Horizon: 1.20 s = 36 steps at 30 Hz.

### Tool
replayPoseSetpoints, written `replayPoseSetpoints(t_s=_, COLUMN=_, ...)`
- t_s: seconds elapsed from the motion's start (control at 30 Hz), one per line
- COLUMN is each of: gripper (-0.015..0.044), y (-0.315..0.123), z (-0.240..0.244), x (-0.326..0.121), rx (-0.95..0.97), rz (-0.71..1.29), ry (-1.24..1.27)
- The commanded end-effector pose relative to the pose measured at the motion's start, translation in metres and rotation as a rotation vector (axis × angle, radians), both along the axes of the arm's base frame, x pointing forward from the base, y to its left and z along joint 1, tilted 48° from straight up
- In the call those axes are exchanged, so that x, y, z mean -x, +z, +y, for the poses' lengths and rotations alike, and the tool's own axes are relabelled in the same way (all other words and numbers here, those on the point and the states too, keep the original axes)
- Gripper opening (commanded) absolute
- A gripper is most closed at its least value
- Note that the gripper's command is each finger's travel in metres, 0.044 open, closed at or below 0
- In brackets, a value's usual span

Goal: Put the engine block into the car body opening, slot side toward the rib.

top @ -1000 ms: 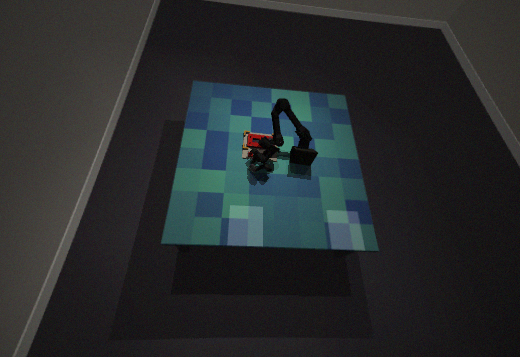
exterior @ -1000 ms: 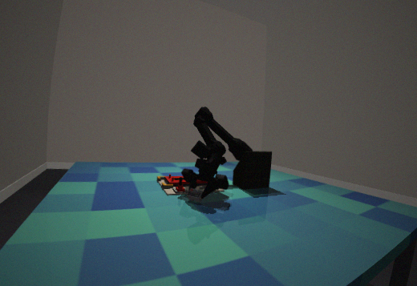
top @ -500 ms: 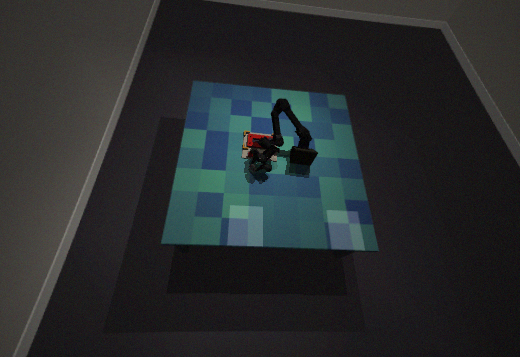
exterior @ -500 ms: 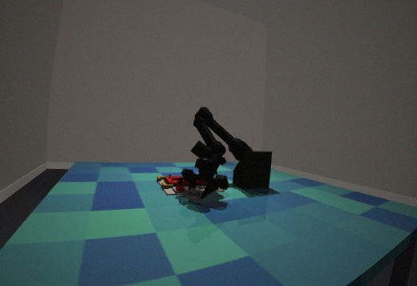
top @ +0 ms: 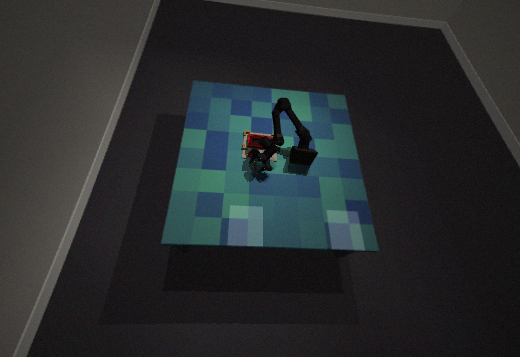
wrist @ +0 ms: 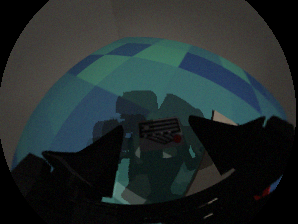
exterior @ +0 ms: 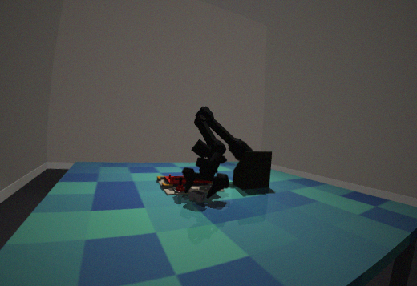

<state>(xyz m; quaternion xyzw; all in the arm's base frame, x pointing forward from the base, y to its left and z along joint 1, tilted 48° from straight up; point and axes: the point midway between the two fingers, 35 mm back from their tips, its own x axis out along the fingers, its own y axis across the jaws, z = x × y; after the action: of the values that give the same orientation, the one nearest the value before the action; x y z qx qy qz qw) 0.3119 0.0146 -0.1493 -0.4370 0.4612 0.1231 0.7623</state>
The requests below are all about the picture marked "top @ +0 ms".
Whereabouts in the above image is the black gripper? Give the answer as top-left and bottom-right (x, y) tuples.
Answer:
(249, 148), (273, 173)

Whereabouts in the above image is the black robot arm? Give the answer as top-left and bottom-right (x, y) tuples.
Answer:
(256, 98), (312, 163)

